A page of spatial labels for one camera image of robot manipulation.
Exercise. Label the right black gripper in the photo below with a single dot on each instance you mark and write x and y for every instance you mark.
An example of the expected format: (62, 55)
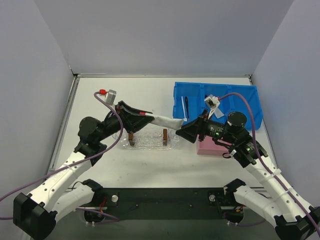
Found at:
(201, 127)

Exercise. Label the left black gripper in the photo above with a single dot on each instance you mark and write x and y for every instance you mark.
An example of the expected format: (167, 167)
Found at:
(121, 117)

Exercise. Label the clear plastic cup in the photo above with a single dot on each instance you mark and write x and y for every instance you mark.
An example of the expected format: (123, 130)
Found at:
(116, 135)
(172, 135)

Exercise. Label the white red-capped toothpaste tube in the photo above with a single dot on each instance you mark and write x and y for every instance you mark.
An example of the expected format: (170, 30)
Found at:
(163, 121)

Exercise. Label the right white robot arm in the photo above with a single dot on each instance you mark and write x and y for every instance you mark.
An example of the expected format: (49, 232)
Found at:
(292, 217)

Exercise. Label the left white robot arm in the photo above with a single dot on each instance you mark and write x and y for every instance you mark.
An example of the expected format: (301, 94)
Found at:
(37, 212)

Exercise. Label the clear textured oval tray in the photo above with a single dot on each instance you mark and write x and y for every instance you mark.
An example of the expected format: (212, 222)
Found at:
(171, 144)

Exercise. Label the black toothbrush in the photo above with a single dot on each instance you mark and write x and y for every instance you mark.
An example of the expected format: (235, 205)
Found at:
(187, 108)

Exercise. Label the white toothbrush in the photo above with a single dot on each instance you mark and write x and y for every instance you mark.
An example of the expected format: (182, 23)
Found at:
(184, 109)

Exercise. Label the pink plastic box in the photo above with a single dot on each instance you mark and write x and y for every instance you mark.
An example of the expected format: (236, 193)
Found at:
(208, 147)

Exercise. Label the blue compartment bin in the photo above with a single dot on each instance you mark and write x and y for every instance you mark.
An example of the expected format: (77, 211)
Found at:
(196, 93)

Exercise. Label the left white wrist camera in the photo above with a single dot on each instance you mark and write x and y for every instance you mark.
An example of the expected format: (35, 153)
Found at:
(109, 96)

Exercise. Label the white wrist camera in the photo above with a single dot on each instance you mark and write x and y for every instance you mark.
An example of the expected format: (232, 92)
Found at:
(212, 102)
(109, 96)

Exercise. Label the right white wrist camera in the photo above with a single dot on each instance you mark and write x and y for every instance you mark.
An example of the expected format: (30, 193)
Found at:
(212, 102)

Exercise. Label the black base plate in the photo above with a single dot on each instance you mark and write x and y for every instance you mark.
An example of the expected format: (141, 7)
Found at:
(206, 203)

